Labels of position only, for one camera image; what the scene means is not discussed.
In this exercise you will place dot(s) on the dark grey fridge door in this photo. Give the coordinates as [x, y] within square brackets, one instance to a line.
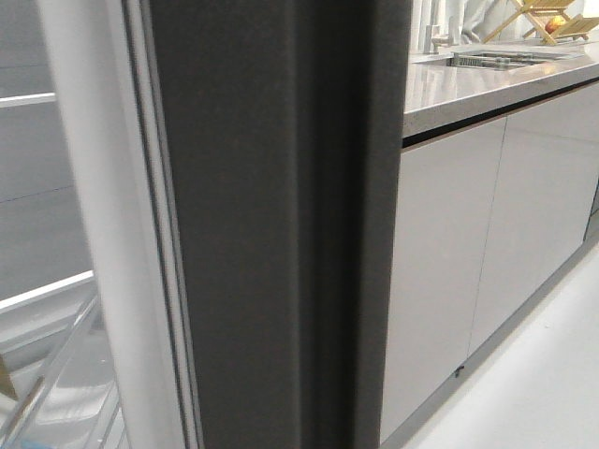
[236, 164]

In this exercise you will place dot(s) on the grey left cabinet door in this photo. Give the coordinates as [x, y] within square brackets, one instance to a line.
[444, 200]

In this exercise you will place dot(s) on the grey cabinet door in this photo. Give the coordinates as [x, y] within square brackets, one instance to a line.
[444, 200]
[543, 197]

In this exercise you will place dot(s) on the middle glass fridge shelf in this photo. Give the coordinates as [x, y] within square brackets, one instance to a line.
[48, 290]

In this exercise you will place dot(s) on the glass fridge shelf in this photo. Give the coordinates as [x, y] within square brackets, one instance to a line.
[26, 100]
[48, 290]

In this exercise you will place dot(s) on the grey right cabinet door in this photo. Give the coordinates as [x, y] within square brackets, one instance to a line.
[543, 197]

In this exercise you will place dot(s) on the clear upper door bin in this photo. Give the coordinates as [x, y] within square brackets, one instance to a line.
[74, 401]

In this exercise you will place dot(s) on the upper glass fridge shelf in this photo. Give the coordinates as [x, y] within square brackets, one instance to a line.
[26, 100]

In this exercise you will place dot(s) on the grey stone countertop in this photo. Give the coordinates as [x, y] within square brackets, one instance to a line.
[440, 99]

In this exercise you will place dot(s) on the steel kitchen faucet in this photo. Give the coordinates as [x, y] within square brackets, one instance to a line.
[433, 39]

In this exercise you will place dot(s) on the steel kitchen sink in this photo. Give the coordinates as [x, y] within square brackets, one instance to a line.
[502, 59]

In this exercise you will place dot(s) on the red yellow apple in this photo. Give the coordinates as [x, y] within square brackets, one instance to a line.
[554, 24]

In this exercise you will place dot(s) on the wooden dish rack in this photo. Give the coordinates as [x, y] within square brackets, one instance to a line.
[538, 12]

